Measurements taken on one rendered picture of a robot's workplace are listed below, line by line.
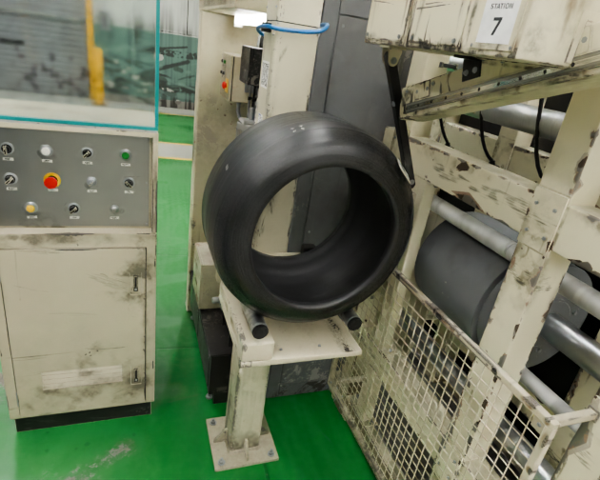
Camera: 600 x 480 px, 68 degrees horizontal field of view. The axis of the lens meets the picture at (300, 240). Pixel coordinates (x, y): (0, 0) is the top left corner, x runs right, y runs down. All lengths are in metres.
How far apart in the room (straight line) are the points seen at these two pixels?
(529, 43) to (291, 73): 0.67
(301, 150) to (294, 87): 0.39
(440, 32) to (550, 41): 0.25
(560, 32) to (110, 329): 1.69
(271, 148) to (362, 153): 0.21
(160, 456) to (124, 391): 0.31
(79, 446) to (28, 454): 0.18
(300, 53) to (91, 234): 0.94
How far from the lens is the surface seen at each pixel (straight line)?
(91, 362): 2.02
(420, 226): 1.67
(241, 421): 1.97
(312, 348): 1.35
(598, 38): 1.01
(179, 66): 9.95
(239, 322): 1.30
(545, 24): 0.96
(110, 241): 1.74
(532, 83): 1.08
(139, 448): 2.14
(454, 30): 1.07
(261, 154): 1.03
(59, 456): 2.17
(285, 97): 1.37
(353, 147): 1.07
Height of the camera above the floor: 1.61
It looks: 24 degrees down
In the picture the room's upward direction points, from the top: 9 degrees clockwise
